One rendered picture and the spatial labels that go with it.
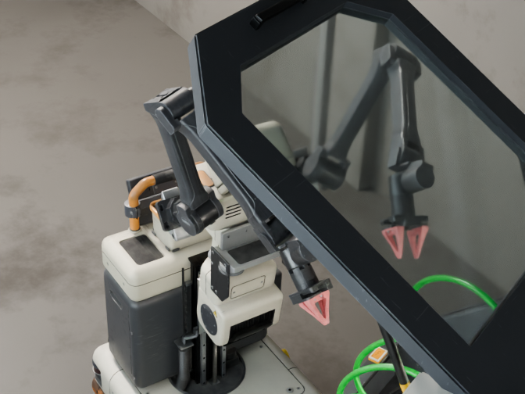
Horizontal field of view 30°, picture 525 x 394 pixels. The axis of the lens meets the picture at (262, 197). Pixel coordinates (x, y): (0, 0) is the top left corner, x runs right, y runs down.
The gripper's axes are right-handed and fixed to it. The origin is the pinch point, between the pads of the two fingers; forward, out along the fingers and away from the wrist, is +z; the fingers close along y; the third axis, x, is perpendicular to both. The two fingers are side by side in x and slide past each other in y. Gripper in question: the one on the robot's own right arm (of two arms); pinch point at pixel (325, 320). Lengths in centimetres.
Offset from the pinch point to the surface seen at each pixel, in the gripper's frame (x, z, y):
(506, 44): 181, -50, -66
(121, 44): 183, -174, -346
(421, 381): -27, 10, 59
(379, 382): 21.9, 24.5, -22.1
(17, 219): 36, -82, -253
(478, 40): 183, -58, -80
